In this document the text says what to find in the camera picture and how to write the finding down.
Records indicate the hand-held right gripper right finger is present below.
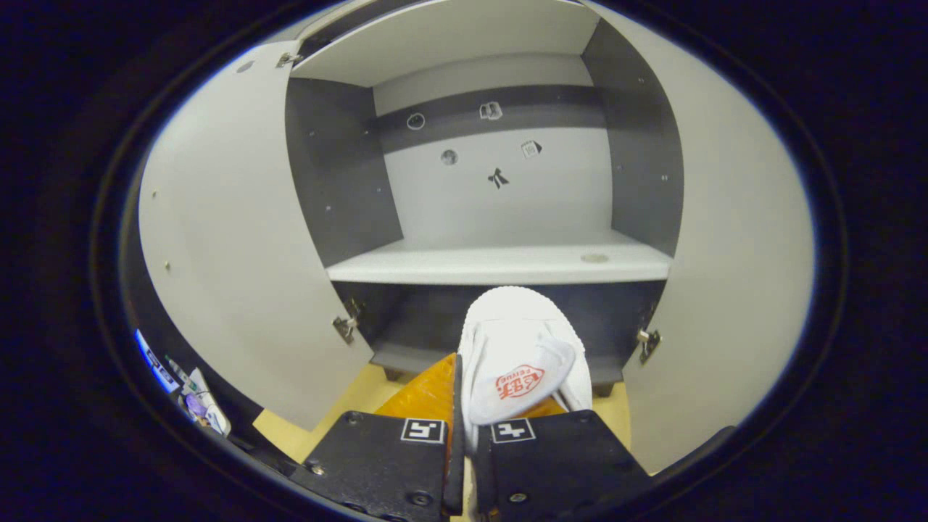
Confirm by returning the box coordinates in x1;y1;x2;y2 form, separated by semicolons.
475;395;657;521

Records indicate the white shoe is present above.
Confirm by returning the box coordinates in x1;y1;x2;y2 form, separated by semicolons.
458;286;594;450

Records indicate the blue lit screen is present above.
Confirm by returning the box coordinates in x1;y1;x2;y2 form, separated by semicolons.
134;330;182;396

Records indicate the grey shoe cabinet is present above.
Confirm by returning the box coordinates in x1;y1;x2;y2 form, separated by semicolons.
285;0;686;398

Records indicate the grey cabinet door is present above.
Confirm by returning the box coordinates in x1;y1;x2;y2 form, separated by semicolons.
138;40;374;432
584;0;816;476

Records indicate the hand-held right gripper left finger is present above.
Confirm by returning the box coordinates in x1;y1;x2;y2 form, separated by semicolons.
290;353;465;521

